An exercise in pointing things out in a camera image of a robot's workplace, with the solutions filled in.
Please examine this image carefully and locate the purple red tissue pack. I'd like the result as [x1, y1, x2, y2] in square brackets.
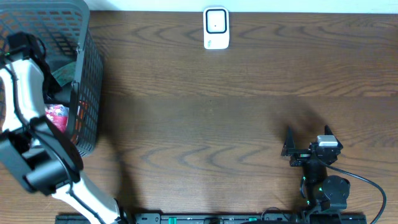
[45, 104, 69, 133]

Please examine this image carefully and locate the grey plastic mesh basket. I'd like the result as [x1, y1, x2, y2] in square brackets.
[1, 0, 103, 157]

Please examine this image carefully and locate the white barcode scanner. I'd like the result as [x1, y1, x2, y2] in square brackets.
[203, 7, 230, 50]

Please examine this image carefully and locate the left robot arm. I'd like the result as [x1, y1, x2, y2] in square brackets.
[1, 32, 134, 223]

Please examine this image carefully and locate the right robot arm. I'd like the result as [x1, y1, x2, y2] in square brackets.
[281, 126, 350, 223]

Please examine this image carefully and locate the teal snack wrapper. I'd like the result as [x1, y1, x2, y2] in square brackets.
[52, 62, 76, 86]

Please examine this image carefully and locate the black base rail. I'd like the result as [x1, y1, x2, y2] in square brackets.
[55, 212, 368, 224]

